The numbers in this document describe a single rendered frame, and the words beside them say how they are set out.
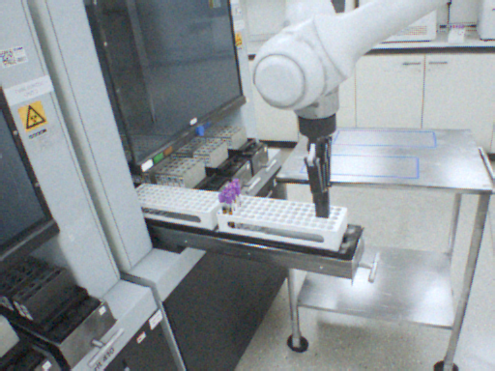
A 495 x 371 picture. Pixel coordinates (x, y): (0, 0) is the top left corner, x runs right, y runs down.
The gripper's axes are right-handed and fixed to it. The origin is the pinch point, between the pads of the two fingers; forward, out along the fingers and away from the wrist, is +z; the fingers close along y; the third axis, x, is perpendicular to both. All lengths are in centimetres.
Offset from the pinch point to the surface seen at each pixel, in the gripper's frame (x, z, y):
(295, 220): -5.5, 3.6, 3.0
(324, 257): 2.0, 9.7, 6.7
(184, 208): -35.0, 3.6, 4.3
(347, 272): 7.1, 12.7, 6.9
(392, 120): -11, 60, -228
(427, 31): 13, -7, -230
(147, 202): -47.7, 3.7, 3.9
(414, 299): 21, 62, -40
